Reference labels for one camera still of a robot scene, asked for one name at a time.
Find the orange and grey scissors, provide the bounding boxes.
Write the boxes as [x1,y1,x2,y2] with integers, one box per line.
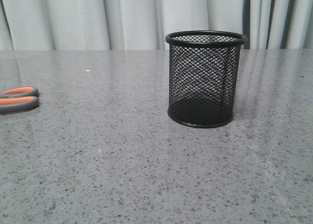
[0,87,39,115]

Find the black mesh pen cup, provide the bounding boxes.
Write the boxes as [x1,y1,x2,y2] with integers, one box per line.
[165,30,247,128]

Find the light grey curtain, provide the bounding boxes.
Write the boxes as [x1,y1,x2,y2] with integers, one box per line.
[0,0,313,50]

